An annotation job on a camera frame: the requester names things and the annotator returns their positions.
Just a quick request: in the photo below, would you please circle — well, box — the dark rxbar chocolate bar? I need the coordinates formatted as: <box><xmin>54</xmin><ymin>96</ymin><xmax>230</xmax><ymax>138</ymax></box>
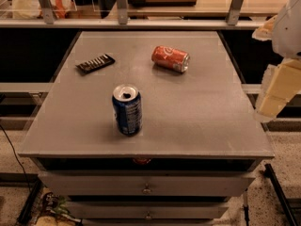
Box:
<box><xmin>76</xmin><ymin>54</ymin><xmax>115</xmax><ymax>74</ymax></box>

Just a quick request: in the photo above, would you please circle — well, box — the drawer knob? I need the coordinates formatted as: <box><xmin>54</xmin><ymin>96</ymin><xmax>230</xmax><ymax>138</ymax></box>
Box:
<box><xmin>142</xmin><ymin>184</ymin><xmax>151</xmax><ymax>195</ymax></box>
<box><xmin>145</xmin><ymin>212</ymin><xmax>152</xmax><ymax>220</ymax></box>

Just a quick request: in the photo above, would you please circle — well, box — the upper drawer knob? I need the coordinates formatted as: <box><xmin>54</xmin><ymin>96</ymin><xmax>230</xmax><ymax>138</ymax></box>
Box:
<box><xmin>142</xmin><ymin>184</ymin><xmax>151</xmax><ymax>195</ymax></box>

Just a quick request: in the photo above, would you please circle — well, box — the white orange plastic bag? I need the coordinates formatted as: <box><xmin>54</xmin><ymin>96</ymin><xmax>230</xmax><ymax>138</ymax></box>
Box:
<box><xmin>12</xmin><ymin>0</ymin><xmax>74</xmax><ymax>19</ymax></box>

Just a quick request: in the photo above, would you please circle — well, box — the red object in drawer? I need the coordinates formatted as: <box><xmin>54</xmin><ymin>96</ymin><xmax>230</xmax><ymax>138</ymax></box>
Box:
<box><xmin>133</xmin><ymin>158</ymin><xmax>151</xmax><ymax>165</ymax></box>

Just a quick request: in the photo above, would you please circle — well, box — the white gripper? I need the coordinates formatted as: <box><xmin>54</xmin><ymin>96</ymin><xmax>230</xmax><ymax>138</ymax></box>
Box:
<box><xmin>252</xmin><ymin>0</ymin><xmax>301</xmax><ymax>122</ymax></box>

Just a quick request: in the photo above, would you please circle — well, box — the lower drawer knob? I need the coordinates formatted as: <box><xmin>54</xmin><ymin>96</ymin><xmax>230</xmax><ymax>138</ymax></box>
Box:
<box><xmin>145</xmin><ymin>212</ymin><xmax>152</xmax><ymax>220</ymax></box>

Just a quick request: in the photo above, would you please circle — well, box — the blue pepsi can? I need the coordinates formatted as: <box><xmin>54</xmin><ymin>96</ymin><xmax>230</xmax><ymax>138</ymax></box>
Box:
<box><xmin>112</xmin><ymin>84</ymin><xmax>142</xmax><ymax>136</ymax></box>

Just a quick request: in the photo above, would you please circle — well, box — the orange soda can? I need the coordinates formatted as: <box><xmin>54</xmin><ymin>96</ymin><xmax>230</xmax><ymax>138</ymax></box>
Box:
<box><xmin>151</xmin><ymin>45</ymin><xmax>190</xmax><ymax>73</ymax></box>

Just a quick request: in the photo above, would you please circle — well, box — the snack bag on floor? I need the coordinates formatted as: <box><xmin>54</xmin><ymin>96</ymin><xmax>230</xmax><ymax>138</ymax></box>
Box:
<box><xmin>35</xmin><ymin>192</ymin><xmax>82</xmax><ymax>226</ymax></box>

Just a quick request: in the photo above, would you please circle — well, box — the black cable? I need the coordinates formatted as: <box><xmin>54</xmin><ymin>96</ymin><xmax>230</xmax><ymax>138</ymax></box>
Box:
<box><xmin>0</xmin><ymin>124</ymin><xmax>33</xmax><ymax>191</ymax></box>

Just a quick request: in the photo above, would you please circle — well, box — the grey drawer cabinet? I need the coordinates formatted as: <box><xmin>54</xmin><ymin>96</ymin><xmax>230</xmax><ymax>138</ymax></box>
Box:
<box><xmin>21</xmin><ymin>31</ymin><xmax>274</xmax><ymax>226</ymax></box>

